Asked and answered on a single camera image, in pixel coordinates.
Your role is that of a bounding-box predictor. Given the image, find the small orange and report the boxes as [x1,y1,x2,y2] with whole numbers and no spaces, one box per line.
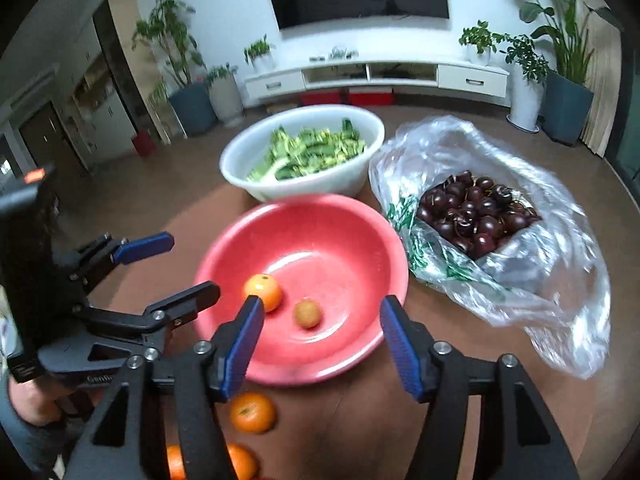
[230,392,278,434]

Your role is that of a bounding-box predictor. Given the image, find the tan round fruit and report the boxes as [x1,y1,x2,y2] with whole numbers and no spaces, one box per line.
[293,298,322,330]

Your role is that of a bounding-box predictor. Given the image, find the person's left hand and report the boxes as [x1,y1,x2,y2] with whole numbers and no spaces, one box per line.
[8,376,72,427]

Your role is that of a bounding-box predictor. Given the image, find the brown tablecloth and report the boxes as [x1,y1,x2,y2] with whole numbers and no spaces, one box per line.
[106,181,601,480]

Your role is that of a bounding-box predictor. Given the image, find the red bin on floor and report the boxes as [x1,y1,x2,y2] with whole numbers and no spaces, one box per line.
[131,129,156,157]

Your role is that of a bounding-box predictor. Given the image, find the red plastic basin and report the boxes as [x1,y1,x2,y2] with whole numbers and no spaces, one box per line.
[195,195,409,386]

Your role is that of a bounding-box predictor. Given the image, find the clear plastic bag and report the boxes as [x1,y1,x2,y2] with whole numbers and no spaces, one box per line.
[369,116,611,379]

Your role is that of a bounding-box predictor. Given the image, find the dark cherries pile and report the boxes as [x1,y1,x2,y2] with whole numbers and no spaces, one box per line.
[416,170,541,260]

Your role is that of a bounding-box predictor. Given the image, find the tall plant blue pot left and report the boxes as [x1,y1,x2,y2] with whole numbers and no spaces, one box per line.
[131,0,216,138]

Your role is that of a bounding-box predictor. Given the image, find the tall plant blue pot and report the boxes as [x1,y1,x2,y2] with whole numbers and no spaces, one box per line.
[131,0,216,138]
[518,0,624,145]

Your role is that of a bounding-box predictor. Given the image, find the white shelving cabinet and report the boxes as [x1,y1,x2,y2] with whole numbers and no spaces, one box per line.
[58,20,136,164]

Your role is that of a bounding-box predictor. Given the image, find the plant white pot left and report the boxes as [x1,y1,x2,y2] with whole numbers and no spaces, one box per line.
[206,63,244,128]

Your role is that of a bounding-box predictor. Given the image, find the green vegetables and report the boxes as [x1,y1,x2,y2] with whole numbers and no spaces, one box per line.
[247,118,367,183]

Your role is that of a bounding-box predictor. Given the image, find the white plastic basin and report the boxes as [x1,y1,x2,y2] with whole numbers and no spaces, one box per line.
[219,105,385,203]

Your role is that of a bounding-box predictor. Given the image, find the small plant on cabinet left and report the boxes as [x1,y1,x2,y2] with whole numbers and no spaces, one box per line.
[243,35,276,74]

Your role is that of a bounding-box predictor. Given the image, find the small plant on cabinet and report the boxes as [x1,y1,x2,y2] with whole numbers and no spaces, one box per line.
[243,35,276,74]
[459,20,504,66]

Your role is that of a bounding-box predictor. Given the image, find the red box under cabinet left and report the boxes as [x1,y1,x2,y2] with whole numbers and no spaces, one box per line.
[299,89,343,106]

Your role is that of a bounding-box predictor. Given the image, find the red box under cabinet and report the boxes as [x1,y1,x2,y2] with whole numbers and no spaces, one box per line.
[347,87,395,107]
[299,89,343,106]

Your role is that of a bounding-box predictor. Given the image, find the red box under cabinet right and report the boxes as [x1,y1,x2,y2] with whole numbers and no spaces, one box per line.
[347,87,395,107]

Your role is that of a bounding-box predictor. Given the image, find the white tv cabinet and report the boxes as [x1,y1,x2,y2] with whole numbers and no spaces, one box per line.
[244,58,509,101]

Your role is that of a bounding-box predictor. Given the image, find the tall plant blue pot right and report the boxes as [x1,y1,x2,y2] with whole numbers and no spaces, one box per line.
[518,0,624,145]

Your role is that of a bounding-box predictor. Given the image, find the plant tall white pot right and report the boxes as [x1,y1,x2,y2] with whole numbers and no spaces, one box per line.
[501,34,549,133]

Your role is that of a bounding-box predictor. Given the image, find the small plant on cabinet right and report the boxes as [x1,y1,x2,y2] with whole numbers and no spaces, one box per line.
[459,20,504,66]

